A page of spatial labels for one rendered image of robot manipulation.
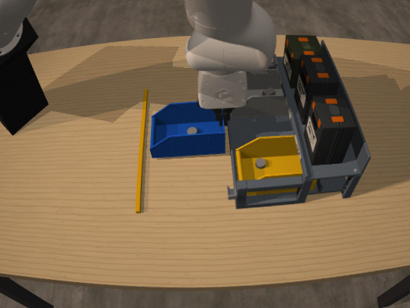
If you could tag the blue bin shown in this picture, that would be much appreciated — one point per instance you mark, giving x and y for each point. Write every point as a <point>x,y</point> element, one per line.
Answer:
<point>175,119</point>

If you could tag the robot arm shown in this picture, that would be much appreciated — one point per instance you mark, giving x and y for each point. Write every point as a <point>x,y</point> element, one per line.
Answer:
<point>215,22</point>

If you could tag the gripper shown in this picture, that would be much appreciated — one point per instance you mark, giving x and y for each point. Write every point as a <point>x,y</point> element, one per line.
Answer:
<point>222,93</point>

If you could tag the yellow open bin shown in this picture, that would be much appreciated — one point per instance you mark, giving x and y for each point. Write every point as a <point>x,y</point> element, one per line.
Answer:
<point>281,155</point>

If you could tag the yellow bar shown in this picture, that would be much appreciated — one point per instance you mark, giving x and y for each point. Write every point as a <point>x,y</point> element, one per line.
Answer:
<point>141,149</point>

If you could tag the dark grey disc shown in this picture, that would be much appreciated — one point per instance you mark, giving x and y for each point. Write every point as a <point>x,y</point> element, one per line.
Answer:
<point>260,163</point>
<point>191,130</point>

